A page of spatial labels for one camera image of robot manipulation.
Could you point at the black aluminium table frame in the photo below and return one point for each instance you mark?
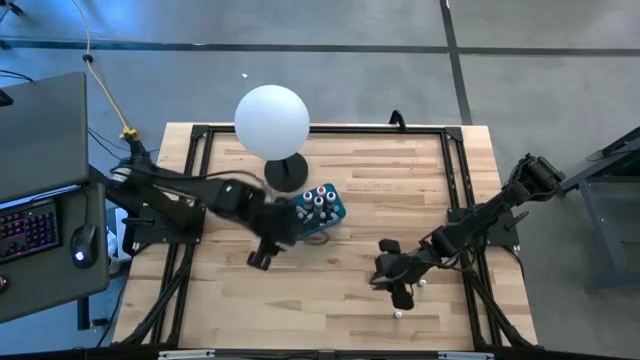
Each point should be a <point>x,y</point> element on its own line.
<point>350,130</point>

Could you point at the grey metal cart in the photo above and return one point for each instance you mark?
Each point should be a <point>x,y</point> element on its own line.
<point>615,225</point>

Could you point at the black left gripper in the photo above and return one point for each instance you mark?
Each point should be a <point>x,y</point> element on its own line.
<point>280,222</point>

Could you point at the black clamp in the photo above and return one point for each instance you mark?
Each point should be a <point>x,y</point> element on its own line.
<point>397,119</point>

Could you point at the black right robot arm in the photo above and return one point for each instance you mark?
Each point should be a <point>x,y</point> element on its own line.
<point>480,220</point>

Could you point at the black computer mouse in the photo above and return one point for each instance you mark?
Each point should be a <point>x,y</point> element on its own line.
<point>84,245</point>

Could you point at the black food coloring bottle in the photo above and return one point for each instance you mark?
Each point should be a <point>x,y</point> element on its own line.
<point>334,215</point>

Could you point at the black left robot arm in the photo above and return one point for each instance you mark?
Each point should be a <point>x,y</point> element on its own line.
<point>225,195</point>

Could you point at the white box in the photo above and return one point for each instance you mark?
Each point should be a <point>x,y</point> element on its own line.
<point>120,220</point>

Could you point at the black backlit keyboard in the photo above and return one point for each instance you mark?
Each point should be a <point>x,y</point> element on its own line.
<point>25,230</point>

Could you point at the white globe lamp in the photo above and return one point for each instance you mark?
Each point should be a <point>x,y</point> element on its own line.
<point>272,122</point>

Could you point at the white label food coloring bottle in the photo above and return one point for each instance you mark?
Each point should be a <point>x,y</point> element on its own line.
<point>324,216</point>

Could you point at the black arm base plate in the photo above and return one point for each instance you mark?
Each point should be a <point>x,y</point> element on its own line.
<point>150,232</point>
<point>505,235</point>

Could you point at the silver bracket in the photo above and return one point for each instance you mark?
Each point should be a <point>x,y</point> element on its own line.
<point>186,354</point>
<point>466,356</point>

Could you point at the grey desk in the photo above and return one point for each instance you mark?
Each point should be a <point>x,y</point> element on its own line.
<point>50,290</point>

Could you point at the grey computer monitor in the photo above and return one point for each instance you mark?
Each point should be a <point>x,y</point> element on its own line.
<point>40,135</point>

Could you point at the pink food coloring bottle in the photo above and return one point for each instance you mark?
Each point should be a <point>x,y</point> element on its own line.
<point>321,190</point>

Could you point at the teal bottle holder block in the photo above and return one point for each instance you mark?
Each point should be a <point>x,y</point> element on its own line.
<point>340,212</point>

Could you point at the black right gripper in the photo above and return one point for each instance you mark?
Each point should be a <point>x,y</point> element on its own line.
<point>397,267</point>

